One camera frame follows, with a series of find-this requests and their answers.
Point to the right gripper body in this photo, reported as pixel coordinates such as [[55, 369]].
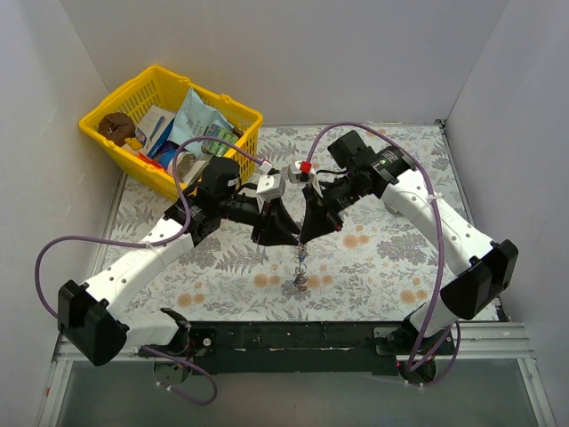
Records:
[[329, 210]]

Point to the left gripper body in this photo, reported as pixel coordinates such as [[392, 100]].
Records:
[[261, 223]]

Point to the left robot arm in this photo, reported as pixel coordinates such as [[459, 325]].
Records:
[[93, 315]]

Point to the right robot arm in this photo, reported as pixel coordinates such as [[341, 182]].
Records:
[[472, 268]]

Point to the grey wrapped can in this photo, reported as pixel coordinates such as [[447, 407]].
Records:
[[393, 207]]

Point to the grey brown pouch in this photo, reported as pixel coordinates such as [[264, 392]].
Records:
[[189, 168]]

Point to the green snack packet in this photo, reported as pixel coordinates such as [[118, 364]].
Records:
[[217, 148]]

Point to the light blue chips bag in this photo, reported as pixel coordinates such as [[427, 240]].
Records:
[[194, 118]]

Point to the white blue box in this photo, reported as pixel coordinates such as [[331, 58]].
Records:
[[153, 129]]

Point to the yellow plastic shopping basket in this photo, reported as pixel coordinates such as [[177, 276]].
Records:
[[158, 86]]

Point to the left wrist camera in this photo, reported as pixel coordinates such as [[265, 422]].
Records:
[[270, 187]]

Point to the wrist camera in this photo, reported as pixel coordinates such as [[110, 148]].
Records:
[[302, 172], [270, 187]]

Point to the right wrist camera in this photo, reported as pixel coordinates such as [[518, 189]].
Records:
[[302, 172]]

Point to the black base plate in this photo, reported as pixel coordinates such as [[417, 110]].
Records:
[[381, 348]]

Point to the aluminium frame rail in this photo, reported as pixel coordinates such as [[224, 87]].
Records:
[[306, 374]]

